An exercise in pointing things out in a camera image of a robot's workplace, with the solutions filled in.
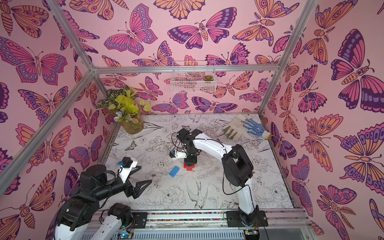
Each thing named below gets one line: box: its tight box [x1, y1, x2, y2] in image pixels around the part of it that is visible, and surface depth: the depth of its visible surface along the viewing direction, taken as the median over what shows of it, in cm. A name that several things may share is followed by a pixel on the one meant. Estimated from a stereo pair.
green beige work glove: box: [222, 113, 248, 140], surface depth 112 cm
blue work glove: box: [241, 118, 272, 140], surface depth 112 cm
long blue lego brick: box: [169, 166, 180, 178], surface depth 91 cm
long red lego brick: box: [183, 162, 196, 171], surface depth 89 cm
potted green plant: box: [98, 86, 152, 134], surface depth 102 cm
